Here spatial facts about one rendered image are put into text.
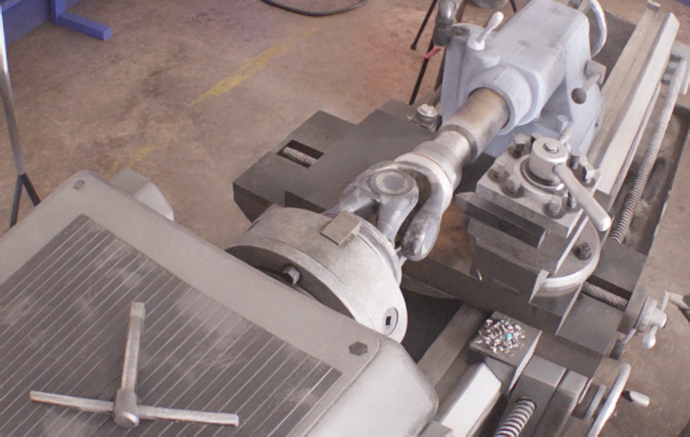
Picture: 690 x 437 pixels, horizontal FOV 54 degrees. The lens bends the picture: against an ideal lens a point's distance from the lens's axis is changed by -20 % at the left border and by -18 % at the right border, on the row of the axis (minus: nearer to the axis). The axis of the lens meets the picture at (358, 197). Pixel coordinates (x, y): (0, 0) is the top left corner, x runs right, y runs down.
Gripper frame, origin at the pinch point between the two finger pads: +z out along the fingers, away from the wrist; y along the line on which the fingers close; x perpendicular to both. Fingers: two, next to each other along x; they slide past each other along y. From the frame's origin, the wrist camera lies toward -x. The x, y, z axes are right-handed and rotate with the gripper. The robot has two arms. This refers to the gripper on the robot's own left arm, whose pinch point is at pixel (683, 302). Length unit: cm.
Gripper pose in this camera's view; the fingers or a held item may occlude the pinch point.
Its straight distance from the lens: 154.4
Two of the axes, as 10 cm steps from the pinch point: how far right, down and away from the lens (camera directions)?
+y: 0.0, 6.9, 7.3
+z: -8.5, -3.9, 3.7
